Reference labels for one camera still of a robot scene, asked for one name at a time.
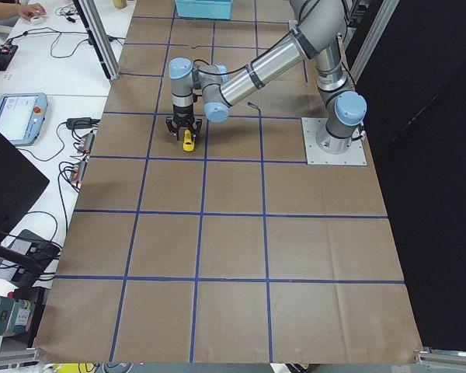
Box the aluminium frame post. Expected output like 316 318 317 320
73 0 120 81

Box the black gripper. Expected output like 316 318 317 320
165 96 202 140

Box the black monitor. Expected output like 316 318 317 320
0 133 50 232

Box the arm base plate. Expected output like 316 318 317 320
301 117 367 166

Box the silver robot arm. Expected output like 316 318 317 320
165 0 367 155

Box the green box device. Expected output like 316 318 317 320
0 296 35 336

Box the black power adapter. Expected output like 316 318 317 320
66 117 92 130

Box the person's hand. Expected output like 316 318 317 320
17 3 47 21

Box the light blue plastic bin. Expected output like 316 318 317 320
175 0 233 20

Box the black circuit board device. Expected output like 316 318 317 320
0 44 18 71

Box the yellow beetle toy car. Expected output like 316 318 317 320
183 129 195 152

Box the wooden cup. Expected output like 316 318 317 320
113 0 127 9

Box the teach pendant tablet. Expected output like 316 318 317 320
0 92 48 146

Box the grey dock hub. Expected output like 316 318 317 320
8 229 61 260

